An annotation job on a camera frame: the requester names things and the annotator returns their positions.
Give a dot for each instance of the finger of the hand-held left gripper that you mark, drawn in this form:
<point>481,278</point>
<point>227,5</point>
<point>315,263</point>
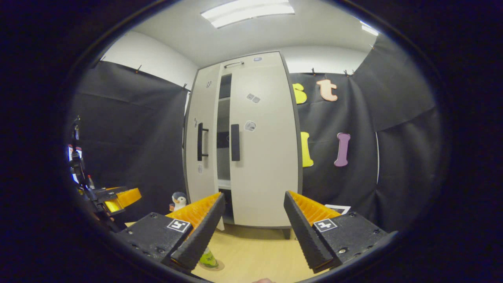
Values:
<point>127,196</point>
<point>112,207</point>

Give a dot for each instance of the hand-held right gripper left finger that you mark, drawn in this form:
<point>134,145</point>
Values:
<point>198,237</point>

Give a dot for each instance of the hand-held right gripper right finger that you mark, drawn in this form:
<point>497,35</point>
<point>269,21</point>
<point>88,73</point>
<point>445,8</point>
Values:
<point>304,234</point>

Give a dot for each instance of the green tea bottle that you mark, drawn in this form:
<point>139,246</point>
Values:
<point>208,259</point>

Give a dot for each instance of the round cork coaster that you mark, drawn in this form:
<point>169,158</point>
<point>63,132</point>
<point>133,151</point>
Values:
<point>219,266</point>

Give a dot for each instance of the white cabinet door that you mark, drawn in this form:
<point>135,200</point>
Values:
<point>206,98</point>
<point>267,165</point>

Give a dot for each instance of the white and grey cabinet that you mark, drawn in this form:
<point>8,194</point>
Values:
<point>224,114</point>

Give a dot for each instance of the bright screen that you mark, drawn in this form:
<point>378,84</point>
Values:
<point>71,155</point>

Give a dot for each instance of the penguin toy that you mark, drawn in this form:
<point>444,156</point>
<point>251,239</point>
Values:
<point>180,201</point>

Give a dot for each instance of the white magazine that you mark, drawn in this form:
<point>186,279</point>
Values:
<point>338,209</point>

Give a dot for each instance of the black backdrop cloth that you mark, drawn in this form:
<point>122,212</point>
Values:
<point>133,129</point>
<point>393,157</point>

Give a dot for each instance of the small ceiling light panel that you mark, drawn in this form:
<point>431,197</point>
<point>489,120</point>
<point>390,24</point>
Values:
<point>369,29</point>

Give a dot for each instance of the large ceiling light panel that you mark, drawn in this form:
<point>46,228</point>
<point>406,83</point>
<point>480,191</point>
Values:
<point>247,11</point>

